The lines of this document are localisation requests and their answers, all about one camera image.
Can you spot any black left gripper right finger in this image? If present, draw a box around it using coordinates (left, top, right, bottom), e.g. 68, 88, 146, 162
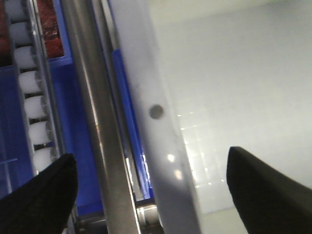
226, 147, 312, 234

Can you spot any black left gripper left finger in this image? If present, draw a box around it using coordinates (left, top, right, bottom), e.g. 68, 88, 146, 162
0, 154, 78, 234

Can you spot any white Totelife plastic bin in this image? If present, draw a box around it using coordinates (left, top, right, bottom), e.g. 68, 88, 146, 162
109, 0, 312, 234

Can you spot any blue bin lower centre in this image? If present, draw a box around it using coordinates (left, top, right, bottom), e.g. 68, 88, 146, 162
0, 48, 156, 215

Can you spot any blue bin with red parts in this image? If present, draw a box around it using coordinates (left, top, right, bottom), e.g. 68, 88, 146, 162
0, 0, 74, 69

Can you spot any white roller track left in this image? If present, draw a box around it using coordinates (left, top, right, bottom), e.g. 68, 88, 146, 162
2, 0, 63, 175

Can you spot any steel shelf divider rail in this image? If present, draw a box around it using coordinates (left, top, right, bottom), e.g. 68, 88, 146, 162
61, 0, 141, 234

